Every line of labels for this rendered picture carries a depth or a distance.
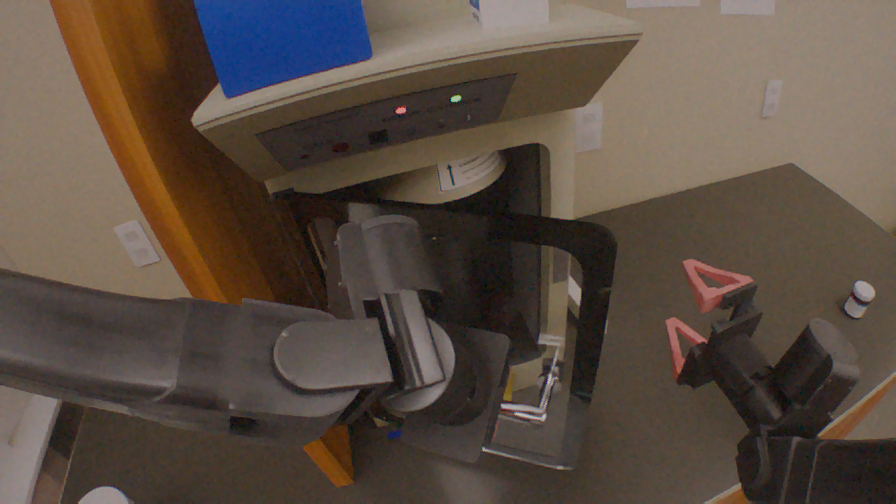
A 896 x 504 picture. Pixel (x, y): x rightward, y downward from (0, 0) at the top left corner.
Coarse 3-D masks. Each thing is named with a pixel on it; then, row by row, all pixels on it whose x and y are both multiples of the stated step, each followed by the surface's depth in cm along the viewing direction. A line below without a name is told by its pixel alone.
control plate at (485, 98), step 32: (416, 96) 30; (448, 96) 31; (480, 96) 33; (288, 128) 29; (320, 128) 31; (352, 128) 32; (384, 128) 34; (448, 128) 38; (288, 160) 34; (320, 160) 37
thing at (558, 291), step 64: (320, 256) 43; (448, 256) 36; (512, 256) 34; (576, 256) 31; (448, 320) 42; (512, 320) 38; (576, 320) 35; (576, 384) 41; (512, 448) 55; (576, 448) 49
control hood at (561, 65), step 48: (384, 48) 29; (432, 48) 26; (480, 48) 27; (528, 48) 27; (576, 48) 28; (624, 48) 30; (240, 96) 25; (288, 96) 26; (336, 96) 27; (384, 96) 29; (528, 96) 35; (576, 96) 37; (240, 144) 29
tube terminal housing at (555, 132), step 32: (384, 0) 33; (416, 0) 34; (448, 0) 34; (480, 128) 42; (512, 128) 43; (544, 128) 44; (352, 160) 41; (384, 160) 42; (416, 160) 43; (448, 160) 44; (544, 160) 50; (320, 192) 42; (544, 192) 52
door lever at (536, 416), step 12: (540, 384) 42; (552, 384) 41; (540, 396) 40; (504, 408) 40; (516, 408) 39; (528, 408) 39; (540, 408) 39; (516, 420) 39; (528, 420) 39; (540, 420) 38
